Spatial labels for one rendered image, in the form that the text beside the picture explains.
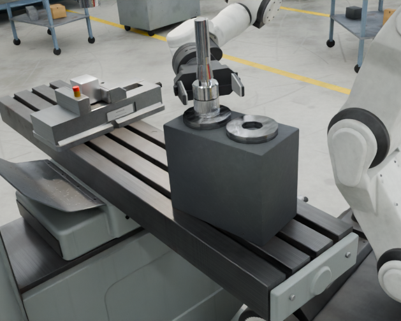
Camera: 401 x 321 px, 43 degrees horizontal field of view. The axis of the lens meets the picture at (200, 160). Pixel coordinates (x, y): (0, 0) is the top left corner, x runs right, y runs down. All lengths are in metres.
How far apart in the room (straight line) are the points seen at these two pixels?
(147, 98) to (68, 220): 0.42
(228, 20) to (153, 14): 4.57
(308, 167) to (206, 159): 2.15
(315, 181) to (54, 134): 1.86
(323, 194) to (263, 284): 1.96
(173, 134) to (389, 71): 0.45
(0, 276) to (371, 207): 0.82
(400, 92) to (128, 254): 0.75
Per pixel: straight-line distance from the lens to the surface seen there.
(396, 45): 1.04
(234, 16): 1.25
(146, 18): 5.78
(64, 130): 1.32
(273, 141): 0.85
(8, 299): 1.17
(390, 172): 1.24
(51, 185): 1.30
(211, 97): 0.90
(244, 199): 0.88
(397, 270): 1.25
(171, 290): 1.52
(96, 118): 1.36
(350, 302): 1.36
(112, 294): 1.39
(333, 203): 2.71
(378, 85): 1.11
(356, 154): 1.13
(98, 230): 1.25
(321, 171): 2.99
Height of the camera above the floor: 1.52
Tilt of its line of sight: 29 degrees down
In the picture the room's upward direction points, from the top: 4 degrees counter-clockwise
